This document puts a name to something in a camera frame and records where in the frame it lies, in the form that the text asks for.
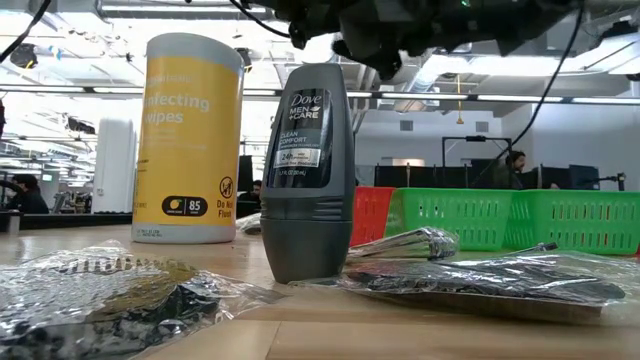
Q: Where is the yellow hanging cord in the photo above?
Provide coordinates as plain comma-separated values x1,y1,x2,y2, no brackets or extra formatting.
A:
453,73,465,126

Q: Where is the grey Dove roll-on deodorant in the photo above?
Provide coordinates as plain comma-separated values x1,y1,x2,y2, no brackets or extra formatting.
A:
259,62,357,285

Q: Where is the black partition panel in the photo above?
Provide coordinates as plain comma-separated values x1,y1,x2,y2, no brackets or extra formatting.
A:
373,164,501,190

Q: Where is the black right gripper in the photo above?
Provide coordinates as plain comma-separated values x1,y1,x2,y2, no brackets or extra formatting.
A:
279,0,496,81

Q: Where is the black mesh item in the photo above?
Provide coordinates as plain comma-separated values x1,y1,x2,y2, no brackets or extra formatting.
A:
288,249,640,326
236,212,263,236
0,239,287,360

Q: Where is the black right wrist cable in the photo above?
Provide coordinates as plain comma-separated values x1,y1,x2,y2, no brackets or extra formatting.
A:
228,0,292,40

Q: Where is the black computer monitor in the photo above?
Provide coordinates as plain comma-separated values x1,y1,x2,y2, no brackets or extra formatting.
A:
236,154,255,194
568,164,601,192

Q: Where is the red plastic basket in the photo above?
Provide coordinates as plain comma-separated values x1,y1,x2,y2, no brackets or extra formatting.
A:
349,186,397,248

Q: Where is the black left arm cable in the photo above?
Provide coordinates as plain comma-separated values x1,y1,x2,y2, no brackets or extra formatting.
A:
0,0,52,65

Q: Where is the green plastic basket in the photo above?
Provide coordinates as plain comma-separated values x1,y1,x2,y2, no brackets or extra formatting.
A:
503,189,640,257
383,187,516,252

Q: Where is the black background rig frame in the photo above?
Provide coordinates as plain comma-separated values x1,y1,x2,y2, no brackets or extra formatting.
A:
441,134,514,190

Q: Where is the black background desk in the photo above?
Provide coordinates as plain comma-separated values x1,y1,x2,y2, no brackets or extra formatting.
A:
0,211,134,233

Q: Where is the bagged silver metal tool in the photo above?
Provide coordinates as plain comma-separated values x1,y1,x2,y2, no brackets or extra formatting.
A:
514,241,559,254
346,226,460,262

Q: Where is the black ceiling device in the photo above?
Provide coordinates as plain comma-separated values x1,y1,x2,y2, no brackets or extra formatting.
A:
8,42,40,70

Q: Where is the white round column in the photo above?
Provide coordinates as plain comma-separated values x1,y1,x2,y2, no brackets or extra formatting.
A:
91,117,138,215

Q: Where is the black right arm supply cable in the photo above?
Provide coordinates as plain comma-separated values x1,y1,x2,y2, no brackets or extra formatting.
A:
469,0,586,189

